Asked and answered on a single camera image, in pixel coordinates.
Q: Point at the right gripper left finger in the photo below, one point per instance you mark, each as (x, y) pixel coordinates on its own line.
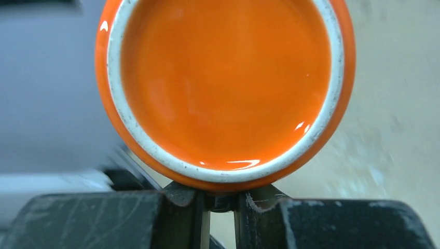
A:
(175, 217)

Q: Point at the orange mug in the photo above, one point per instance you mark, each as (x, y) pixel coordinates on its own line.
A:
(225, 95)

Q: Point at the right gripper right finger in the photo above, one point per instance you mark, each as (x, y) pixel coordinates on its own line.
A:
(267, 218)

